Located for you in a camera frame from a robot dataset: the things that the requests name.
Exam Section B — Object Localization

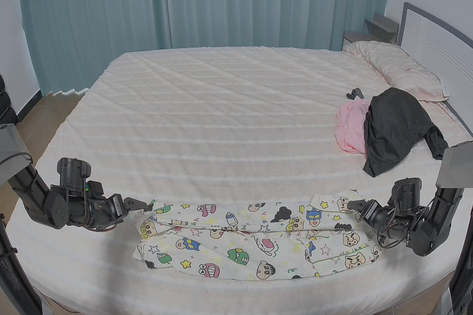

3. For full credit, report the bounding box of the bed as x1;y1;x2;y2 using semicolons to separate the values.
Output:
7;2;473;315

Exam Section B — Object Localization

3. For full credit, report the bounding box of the white printed pyjama top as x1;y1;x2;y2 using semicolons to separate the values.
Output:
133;189;385;281

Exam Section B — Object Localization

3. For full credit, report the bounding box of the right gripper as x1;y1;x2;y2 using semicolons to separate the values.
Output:
360;200;393;233

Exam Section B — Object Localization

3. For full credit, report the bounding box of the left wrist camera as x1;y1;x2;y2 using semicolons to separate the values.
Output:
86;181;104;198

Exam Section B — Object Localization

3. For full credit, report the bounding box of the black chest of drawers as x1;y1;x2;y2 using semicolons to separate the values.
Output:
0;75;17;124

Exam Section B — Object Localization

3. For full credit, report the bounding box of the black garment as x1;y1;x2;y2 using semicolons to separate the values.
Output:
363;87;449;177

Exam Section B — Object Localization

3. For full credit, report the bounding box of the grey bedside table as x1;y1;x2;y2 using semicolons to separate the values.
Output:
343;12;400;45

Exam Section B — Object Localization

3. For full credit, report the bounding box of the pink garment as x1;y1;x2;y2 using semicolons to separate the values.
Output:
335;97;370;155

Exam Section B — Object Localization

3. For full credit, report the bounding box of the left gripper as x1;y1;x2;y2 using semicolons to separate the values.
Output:
88;194;129;228

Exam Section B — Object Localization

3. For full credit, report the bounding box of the pale pink pillow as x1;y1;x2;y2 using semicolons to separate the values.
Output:
342;40;451;102

